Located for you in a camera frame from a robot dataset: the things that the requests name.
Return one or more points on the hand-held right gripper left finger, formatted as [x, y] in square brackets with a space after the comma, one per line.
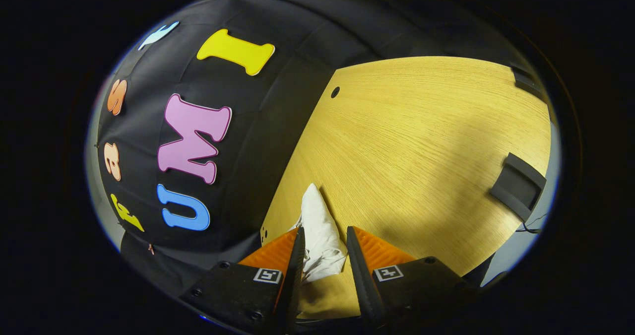
[292, 285]

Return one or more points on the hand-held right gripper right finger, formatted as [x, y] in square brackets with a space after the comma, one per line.
[362, 285]

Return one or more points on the white jeans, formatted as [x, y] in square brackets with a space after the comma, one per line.
[320, 231]

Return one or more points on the black table edge bracket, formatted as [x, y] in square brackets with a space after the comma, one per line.
[527, 83]
[516, 186]

